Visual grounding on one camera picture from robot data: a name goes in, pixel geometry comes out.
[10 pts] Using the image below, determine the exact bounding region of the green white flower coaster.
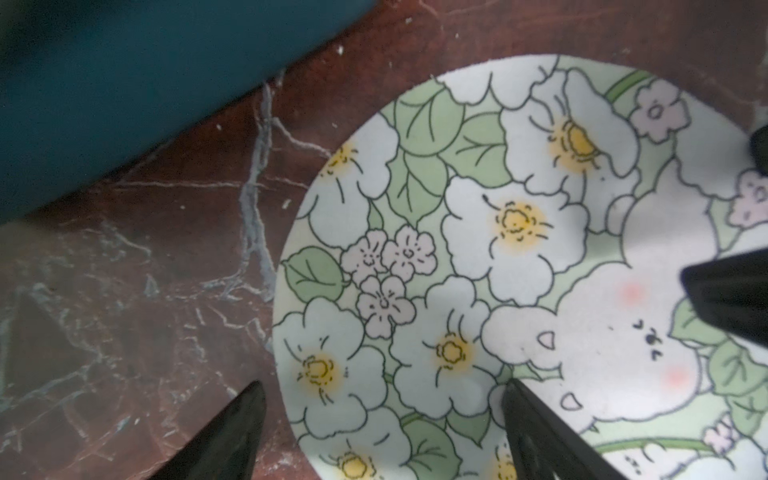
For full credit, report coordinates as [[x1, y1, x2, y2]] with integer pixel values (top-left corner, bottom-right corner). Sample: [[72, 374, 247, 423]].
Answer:
[[273, 55, 767, 479]]

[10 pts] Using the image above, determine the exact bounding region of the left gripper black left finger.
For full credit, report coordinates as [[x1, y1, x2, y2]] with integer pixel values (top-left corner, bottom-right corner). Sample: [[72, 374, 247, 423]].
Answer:
[[150, 381, 267, 480]]

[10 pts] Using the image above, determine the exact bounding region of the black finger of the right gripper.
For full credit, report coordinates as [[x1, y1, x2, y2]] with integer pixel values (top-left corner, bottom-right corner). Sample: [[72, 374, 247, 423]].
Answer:
[[680, 249, 767, 347]]

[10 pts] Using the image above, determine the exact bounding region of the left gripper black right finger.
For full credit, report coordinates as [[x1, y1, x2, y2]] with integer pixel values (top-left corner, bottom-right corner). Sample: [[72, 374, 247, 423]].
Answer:
[[501, 379, 623, 480]]

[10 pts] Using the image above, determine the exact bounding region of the teal plastic storage box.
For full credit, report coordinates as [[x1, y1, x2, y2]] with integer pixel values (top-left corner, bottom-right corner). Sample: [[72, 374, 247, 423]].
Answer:
[[1, 1, 372, 222]]

